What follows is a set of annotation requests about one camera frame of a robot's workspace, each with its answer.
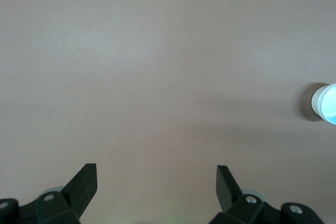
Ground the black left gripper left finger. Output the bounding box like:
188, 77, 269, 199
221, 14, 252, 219
0, 163, 98, 224

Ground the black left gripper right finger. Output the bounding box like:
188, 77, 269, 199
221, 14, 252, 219
211, 165, 321, 224

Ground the pink bowl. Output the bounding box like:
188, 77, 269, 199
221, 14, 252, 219
317, 84, 336, 124

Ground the blue bowl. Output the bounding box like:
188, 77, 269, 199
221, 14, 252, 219
319, 82, 336, 126

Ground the white bowl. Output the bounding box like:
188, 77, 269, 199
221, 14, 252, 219
311, 84, 326, 121

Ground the brown table cloth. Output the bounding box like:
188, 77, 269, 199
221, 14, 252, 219
0, 0, 336, 224

